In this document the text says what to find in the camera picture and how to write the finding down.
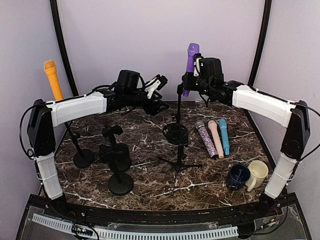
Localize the right black frame post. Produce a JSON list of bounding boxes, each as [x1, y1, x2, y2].
[[248, 0, 272, 87]]

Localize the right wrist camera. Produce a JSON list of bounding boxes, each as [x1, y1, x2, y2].
[[193, 53, 203, 77]]

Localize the beige microphone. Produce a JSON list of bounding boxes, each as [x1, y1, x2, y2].
[[208, 120, 224, 159]]

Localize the white cable tray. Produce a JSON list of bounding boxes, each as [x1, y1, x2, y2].
[[31, 213, 239, 240]]

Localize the black stand of orange microphone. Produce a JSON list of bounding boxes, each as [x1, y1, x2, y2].
[[64, 122, 96, 169]]

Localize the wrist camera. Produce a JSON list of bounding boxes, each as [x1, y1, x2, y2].
[[193, 53, 203, 77], [144, 74, 168, 99]]

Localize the black stand of blue microphone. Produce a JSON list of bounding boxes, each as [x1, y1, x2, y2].
[[108, 159, 134, 196]]

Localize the black stand of beige microphone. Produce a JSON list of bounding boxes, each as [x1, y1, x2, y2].
[[98, 124, 132, 173]]

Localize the left black frame post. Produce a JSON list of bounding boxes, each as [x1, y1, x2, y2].
[[49, 0, 79, 97]]

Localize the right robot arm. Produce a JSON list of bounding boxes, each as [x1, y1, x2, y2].
[[182, 53, 311, 217]]

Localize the blue microphone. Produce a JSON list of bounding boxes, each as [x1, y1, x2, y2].
[[219, 118, 230, 156]]

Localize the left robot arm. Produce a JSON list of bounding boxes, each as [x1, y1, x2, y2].
[[24, 70, 168, 218]]

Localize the dark blue mug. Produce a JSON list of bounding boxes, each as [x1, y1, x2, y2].
[[225, 164, 251, 191]]

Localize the black tripod shock-mount stand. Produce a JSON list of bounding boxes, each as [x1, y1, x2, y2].
[[158, 122, 203, 180]]

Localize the black stand of purple microphone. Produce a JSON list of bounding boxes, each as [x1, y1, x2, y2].
[[173, 83, 184, 126]]

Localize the black frame post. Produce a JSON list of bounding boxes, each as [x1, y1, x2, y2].
[[49, 0, 79, 97], [248, 0, 272, 87]]

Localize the glitter silver-head microphone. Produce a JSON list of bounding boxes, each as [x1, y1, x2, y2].
[[195, 120, 218, 159]]

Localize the orange microphone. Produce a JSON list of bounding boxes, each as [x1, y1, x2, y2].
[[43, 60, 64, 101]]

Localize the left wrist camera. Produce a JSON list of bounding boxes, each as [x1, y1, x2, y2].
[[144, 74, 168, 99]]

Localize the black front rail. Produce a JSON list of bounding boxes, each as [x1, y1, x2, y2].
[[44, 192, 286, 230]]

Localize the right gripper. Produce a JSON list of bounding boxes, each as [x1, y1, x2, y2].
[[182, 71, 213, 97]]

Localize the cream mug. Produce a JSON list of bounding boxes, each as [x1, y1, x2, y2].
[[245, 160, 269, 192]]

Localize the purple microphone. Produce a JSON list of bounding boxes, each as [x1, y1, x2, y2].
[[183, 42, 200, 97]]

